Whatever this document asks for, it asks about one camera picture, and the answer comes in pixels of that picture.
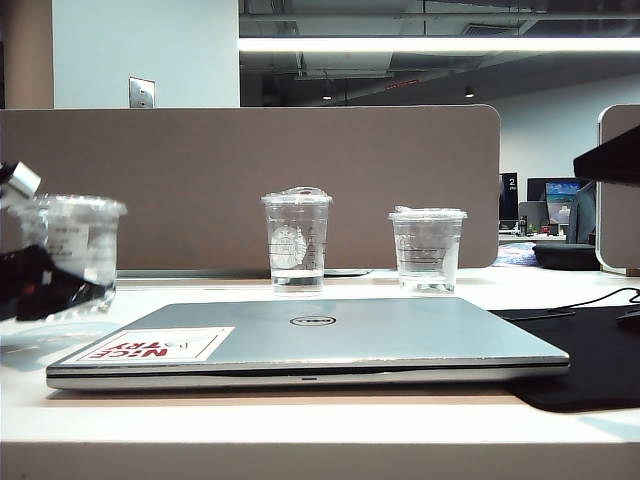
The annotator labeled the black round cushion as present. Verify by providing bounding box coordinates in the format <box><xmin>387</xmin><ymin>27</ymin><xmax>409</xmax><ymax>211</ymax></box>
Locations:
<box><xmin>531</xmin><ymin>242</ymin><xmax>599</xmax><ymax>272</ymax></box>

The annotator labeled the short clear plastic lidded cup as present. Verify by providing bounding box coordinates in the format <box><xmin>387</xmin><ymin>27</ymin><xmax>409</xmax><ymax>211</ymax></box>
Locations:
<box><xmin>387</xmin><ymin>204</ymin><xmax>470</xmax><ymax>295</ymax></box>

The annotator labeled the metal wall switch plate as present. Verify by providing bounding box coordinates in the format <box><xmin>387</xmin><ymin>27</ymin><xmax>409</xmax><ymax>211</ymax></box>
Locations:
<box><xmin>128</xmin><ymin>76</ymin><xmax>157</xmax><ymax>109</ymax></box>

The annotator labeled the large brown desk divider panel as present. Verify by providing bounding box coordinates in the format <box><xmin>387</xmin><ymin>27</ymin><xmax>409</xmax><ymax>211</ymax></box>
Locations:
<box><xmin>0</xmin><ymin>103</ymin><xmax>502</xmax><ymax>274</ymax></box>

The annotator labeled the person in grey jacket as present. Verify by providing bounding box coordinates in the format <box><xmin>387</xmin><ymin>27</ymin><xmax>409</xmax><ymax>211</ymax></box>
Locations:
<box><xmin>567</xmin><ymin>180</ymin><xmax>598</xmax><ymax>246</ymax></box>

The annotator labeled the blue plastic bag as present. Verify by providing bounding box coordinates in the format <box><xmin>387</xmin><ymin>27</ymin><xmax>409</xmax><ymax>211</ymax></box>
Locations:
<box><xmin>498</xmin><ymin>244</ymin><xmax>539</xmax><ymax>268</ymax></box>

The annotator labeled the silver Dell laptop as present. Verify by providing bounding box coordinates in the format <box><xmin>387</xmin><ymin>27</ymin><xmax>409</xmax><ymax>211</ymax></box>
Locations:
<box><xmin>45</xmin><ymin>295</ymin><xmax>571</xmax><ymax>392</ymax></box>

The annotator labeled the black sign with white numeral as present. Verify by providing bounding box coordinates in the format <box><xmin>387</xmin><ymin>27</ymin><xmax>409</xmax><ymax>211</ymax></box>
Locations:
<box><xmin>499</xmin><ymin>172</ymin><xmax>520</xmax><ymax>222</ymax></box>

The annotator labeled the black mouse cable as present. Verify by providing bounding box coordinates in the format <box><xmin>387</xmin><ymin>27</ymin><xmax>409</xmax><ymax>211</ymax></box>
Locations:
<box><xmin>544</xmin><ymin>286</ymin><xmax>640</xmax><ymax>319</ymax></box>

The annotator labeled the tall clear plastic lidded cup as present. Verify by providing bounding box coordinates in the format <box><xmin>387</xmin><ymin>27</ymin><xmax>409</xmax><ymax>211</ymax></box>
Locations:
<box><xmin>259</xmin><ymin>185</ymin><xmax>335</xmax><ymax>299</ymax></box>

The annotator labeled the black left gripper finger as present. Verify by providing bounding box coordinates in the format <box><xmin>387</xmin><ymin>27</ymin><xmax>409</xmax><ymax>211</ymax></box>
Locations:
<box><xmin>47</xmin><ymin>269</ymin><xmax>112</xmax><ymax>316</ymax></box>

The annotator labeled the long white ceiling light strip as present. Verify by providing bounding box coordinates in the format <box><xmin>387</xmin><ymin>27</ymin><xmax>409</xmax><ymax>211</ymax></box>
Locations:
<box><xmin>238</xmin><ymin>36</ymin><xmax>640</xmax><ymax>54</ymax></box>

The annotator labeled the computer monitor with blue picture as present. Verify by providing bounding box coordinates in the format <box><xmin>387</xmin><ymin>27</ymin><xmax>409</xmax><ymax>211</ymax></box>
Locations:
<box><xmin>543</xmin><ymin>180</ymin><xmax>584</xmax><ymax>226</ymax></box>

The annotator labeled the narrow brown desk divider panel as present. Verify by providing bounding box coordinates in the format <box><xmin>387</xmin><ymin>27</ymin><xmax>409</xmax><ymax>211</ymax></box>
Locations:
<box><xmin>595</xmin><ymin>103</ymin><xmax>640</xmax><ymax>277</ymax></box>

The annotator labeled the clear plastic cup white label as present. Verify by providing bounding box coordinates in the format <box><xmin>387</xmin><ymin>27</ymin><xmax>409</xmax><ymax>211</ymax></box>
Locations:
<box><xmin>7</xmin><ymin>194</ymin><xmax>129</xmax><ymax>321</ymax></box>

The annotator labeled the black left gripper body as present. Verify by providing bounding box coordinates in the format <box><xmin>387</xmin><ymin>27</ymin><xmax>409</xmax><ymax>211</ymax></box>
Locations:
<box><xmin>0</xmin><ymin>243</ymin><xmax>59</xmax><ymax>322</ymax></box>

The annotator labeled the black mouse pad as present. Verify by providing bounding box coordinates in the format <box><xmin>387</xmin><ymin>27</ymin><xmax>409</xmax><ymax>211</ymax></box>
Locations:
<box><xmin>489</xmin><ymin>304</ymin><xmax>640</xmax><ymax>414</ymax></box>

